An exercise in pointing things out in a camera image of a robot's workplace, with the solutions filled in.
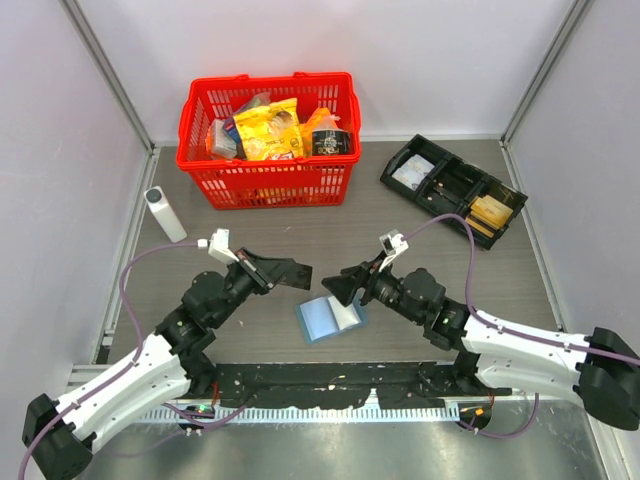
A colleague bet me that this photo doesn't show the black three-compartment tray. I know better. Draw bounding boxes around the black three-compartment tray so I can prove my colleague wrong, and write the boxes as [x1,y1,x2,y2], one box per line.
[380,135,528,250]

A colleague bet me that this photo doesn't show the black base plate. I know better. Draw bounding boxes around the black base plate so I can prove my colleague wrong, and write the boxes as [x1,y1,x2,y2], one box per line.
[181,361,512,410]

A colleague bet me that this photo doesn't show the slotted cable duct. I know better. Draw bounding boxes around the slotted cable duct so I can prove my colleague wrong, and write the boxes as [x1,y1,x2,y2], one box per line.
[144,403,460,425]

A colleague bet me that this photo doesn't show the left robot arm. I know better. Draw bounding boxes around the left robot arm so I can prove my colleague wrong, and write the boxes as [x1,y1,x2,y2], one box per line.
[18,239,312,479]

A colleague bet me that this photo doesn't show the white cards stack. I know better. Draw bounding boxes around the white cards stack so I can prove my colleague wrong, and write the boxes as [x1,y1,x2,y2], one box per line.
[392,155,435,191]

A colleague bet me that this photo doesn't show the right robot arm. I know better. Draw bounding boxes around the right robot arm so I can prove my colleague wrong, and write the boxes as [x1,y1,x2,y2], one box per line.
[322,260,639,431]

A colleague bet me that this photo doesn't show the dark grey card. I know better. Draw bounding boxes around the dark grey card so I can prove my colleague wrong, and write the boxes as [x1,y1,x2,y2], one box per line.
[278,262,313,291]

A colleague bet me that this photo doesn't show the yellow chips bag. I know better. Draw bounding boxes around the yellow chips bag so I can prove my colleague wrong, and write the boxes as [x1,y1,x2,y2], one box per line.
[234,98,304,162]

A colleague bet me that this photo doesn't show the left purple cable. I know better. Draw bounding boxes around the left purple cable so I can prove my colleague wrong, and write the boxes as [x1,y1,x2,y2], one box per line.
[18,240,249,480]

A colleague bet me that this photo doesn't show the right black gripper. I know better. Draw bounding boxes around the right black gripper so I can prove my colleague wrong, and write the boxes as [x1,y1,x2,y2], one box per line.
[322,250,425,325]

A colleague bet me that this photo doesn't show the black round tin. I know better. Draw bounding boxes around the black round tin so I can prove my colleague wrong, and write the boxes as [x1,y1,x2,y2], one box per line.
[311,129,352,156]

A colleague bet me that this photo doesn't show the orange snack bag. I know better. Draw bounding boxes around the orange snack bag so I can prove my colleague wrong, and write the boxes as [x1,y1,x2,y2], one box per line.
[300,107,339,150]

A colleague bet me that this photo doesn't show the red plastic shopping basket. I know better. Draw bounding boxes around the red plastic shopping basket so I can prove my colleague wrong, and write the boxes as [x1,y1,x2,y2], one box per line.
[176,72,361,210]

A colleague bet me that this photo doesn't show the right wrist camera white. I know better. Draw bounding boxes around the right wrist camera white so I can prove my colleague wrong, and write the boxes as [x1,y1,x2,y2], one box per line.
[378,230,409,271]

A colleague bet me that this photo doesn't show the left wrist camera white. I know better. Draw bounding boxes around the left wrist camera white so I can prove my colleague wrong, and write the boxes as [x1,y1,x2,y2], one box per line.
[197,228,239,265]

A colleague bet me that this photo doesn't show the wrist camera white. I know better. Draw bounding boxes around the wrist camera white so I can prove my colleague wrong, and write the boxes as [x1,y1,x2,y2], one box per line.
[197,228,239,265]
[378,230,409,271]

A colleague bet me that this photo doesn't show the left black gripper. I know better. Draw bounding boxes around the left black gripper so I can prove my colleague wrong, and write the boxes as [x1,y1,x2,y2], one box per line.
[211,247,293,327]

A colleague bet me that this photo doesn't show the grey small box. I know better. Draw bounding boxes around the grey small box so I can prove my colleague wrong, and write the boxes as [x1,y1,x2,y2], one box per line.
[205,119,237,159]

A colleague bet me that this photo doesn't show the gold cards stack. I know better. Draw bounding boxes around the gold cards stack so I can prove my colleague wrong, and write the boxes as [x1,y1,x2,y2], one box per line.
[465,195,513,238]

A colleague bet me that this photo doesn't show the white bottle grey cap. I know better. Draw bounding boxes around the white bottle grey cap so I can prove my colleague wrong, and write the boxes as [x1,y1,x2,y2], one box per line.
[144,186,187,243]

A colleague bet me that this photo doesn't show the blue card holder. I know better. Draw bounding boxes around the blue card holder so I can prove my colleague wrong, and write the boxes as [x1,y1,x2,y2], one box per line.
[296,296,368,344]

